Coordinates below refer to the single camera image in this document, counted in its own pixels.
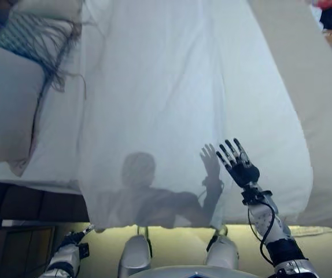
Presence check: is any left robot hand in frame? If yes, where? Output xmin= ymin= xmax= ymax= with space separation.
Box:
xmin=62 ymin=222 xmax=95 ymax=247

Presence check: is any woven fringed cushion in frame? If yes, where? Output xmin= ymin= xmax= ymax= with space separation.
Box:
xmin=0 ymin=10 xmax=88 ymax=94

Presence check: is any white duvet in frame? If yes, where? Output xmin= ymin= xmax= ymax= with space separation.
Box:
xmin=78 ymin=0 xmax=313 ymax=230

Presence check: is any robot leg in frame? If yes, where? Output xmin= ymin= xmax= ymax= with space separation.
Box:
xmin=205 ymin=225 xmax=239 ymax=278
xmin=120 ymin=225 xmax=154 ymax=278

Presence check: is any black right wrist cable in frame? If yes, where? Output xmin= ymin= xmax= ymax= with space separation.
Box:
xmin=246 ymin=202 xmax=274 ymax=262

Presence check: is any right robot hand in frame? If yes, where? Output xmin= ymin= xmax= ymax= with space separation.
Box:
xmin=215 ymin=138 xmax=261 ymax=189

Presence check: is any white garment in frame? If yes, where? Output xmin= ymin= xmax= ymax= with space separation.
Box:
xmin=309 ymin=5 xmax=325 ymax=30

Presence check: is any beige bed runner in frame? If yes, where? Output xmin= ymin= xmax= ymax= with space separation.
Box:
xmin=250 ymin=0 xmax=332 ymax=233

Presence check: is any red garment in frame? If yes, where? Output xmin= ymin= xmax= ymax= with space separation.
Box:
xmin=312 ymin=0 xmax=332 ymax=10

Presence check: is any dark glass-top nightstand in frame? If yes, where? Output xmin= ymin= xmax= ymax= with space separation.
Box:
xmin=0 ymin=225 xmax=57 ymax=278

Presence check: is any large beige pillow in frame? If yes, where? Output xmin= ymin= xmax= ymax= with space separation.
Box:
xmin=0 ymin=38 xmax=47 ymax=178

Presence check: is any glowing under-bed light strip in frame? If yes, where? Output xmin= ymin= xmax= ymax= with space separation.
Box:
xmin=95 ymin=225 xmax=332 ymax=236

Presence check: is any right robot leg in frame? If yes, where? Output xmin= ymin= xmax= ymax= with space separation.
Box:
xmin=205 ymin=225 xmax=239 ymax=278

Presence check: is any left robot leg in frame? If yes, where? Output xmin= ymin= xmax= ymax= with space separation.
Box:
xmin=120 ymin=225 xmax=154 ymax=278

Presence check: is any white bed sheet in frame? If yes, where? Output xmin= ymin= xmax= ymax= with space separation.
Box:
xmin=0 ymin=19 xmax=92 ymax=195

